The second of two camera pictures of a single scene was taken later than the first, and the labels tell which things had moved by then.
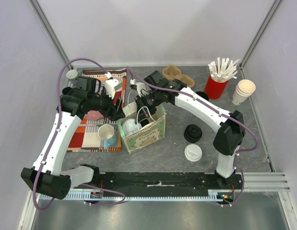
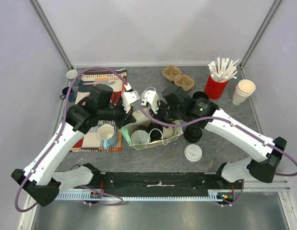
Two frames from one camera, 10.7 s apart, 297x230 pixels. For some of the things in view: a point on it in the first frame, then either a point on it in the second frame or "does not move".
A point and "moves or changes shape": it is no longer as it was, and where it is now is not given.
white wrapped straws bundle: x=222 y=73 does not move
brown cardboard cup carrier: x=173 y=72 does not move
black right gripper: x=142 y=108 to x=161 y=112
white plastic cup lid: x=129 y=126 to x=139 y=137
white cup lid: x=193 y=152 does not move
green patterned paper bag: x=153 y=132 moves or changes shape
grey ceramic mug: x=72 y=74 does not move
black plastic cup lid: x=144 y=122 to x=155 y=132
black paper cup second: x=202 y=94 does not move
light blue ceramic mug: x=106 y=132 does not move
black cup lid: x=192 y=133 does not move
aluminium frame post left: x=40 y=13 does not move
